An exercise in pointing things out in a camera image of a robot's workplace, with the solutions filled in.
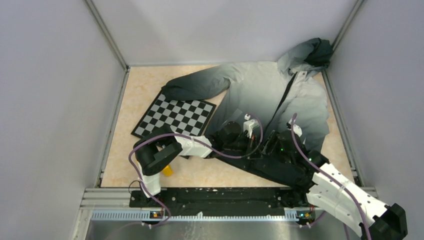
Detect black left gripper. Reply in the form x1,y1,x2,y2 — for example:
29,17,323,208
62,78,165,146
223,131,263,160

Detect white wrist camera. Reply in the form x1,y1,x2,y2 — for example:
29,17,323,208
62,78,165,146
242,114,260,139
287,119,303,137

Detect yellow block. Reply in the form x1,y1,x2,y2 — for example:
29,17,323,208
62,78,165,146
161,164,173,177

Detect grey cable duct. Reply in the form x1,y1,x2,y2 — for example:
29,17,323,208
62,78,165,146
91,210,299,222

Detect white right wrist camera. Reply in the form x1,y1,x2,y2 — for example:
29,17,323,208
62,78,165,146
287,119,303,137

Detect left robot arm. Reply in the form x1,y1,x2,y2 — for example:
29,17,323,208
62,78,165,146
130,118,264,207

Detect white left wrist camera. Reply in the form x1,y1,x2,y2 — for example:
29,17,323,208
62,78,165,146
242,114,260,139

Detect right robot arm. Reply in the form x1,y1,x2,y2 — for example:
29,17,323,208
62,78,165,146
259,130,408,240

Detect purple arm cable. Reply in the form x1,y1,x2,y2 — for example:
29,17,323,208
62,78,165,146
290,113,372,240
128,113,265,229

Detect black white checkerboard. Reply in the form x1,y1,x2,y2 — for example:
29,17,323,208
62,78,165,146
131,92,216,139

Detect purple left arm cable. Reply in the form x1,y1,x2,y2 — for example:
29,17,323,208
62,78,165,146
128,113,265,229

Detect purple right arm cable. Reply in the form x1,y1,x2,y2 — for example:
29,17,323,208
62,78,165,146
290,113,372,240

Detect grey gradient hooded jacket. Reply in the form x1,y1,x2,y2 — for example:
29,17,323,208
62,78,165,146
161,37,335,187

